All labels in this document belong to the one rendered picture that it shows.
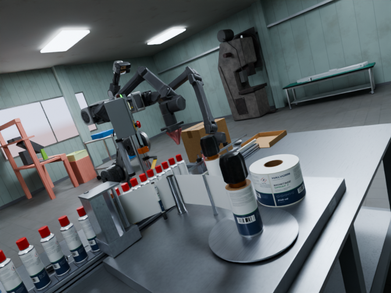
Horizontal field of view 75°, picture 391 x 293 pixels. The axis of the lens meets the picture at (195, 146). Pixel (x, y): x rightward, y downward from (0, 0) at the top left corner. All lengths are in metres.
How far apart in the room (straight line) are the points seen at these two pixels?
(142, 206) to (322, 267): 0.75
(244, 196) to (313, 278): 0.29
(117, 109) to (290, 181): 0.84
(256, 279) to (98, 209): 0.62
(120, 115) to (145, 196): 0.41
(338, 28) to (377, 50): 1.13
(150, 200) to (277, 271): 0.65
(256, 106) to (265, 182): 7.06
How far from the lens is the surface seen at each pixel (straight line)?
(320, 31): 8.67
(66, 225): 1.18
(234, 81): 8.29
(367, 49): 8.54
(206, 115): 1.67
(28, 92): 8.88
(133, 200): 1.20
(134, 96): 2.08
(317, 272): 0.86
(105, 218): 1.08
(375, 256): 1.86
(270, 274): 0.79
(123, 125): 1.30
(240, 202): 0.85
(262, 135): 2.34
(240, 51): 8.03
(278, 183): 1.02
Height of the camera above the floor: 1.41
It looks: 12 degrees down
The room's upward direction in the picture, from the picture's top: 18 degrees counter-clockwise
